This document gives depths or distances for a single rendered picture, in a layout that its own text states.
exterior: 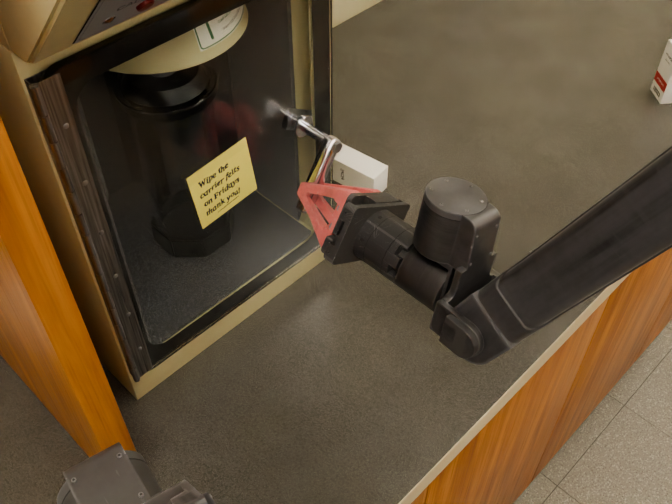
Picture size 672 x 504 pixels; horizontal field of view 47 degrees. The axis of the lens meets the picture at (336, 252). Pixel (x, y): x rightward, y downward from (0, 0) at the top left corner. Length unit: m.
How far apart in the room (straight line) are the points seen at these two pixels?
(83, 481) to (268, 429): 0.44
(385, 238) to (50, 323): 0.32
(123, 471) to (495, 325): 0.34
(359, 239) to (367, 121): 0.52
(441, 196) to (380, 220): 0.09
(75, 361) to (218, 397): 0.28
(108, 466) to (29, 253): 0.18
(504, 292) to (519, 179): 0.55
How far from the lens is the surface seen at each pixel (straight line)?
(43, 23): 0.52
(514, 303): 0.65
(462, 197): 0.69
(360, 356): 0.94
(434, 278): 0.72
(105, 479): 0.47
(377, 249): 0.75
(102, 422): 0.76
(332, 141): 0.80
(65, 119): 0.64
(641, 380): 2.19
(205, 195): 0.78
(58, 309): 0.62
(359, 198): 0.77
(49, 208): 0.75
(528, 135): 1.27
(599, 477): 2.01
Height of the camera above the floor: 1.72
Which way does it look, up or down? 48 degrees down
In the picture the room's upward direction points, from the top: straight up
